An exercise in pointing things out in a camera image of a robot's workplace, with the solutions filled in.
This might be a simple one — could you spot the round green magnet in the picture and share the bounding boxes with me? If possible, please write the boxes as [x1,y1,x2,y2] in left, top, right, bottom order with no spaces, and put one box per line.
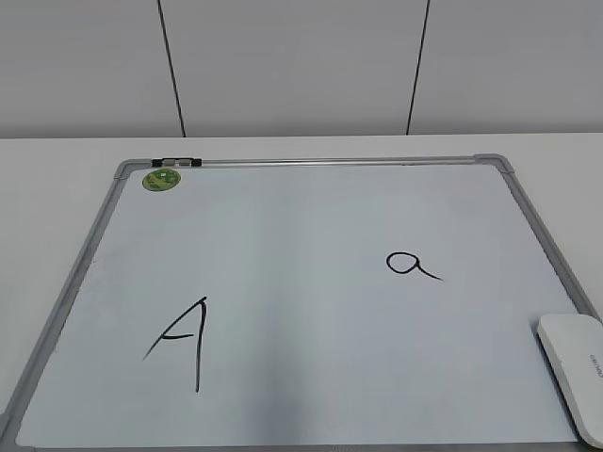
[142,169,181,192]

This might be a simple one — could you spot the white whiteboard eraser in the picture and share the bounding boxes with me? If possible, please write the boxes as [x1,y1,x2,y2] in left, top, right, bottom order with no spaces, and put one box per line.
[537,314,602,449]

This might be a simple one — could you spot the grey framed whiteboard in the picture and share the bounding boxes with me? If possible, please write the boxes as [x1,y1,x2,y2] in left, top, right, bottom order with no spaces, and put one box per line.
[1,153,602,451]

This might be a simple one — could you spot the black silver frame clip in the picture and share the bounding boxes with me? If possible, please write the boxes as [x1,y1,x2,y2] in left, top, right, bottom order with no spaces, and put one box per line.
[151,158,203,168]

